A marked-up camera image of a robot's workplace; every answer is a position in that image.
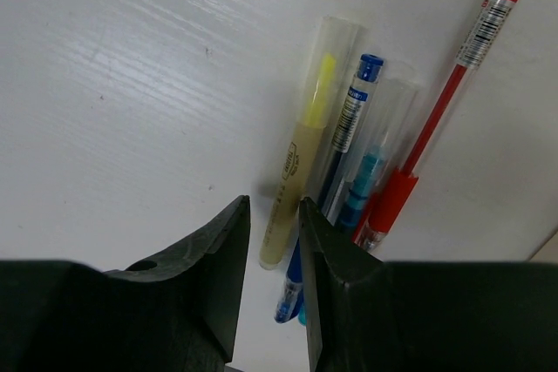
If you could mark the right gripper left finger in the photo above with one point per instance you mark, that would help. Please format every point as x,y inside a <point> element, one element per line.
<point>176,310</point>

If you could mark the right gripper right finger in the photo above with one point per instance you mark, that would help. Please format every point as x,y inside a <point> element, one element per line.
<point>364,314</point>

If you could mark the dark blue gel pen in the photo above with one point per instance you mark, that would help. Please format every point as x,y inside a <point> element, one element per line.
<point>361,90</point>

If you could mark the red gel pen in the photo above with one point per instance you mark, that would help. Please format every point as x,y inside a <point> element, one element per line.
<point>400,180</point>

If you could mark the cyan clear pen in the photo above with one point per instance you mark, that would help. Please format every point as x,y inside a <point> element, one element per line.
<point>370,153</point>

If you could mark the yellow clear pen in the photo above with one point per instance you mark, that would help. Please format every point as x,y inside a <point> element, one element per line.
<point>328,62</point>

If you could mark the beige divided organizer tray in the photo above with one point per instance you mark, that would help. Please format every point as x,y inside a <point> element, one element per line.
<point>547,252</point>

